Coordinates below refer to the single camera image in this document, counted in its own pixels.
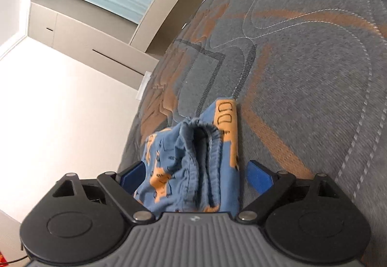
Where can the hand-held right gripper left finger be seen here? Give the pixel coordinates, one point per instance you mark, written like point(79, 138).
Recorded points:
point(133, 175)

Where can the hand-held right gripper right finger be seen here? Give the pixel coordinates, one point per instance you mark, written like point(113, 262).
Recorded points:
point(259, 176)

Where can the blue pants with orange print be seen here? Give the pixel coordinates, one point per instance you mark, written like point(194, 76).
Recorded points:
point(193, 170)

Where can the grey and orange quilted blanket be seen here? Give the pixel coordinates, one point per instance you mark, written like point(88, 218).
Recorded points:
point(302, 73)

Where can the beige window ledge cabinet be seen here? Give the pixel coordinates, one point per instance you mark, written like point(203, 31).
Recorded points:
point(90, 40)

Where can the red object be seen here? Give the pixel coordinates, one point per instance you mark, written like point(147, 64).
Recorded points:
point(3, 259)

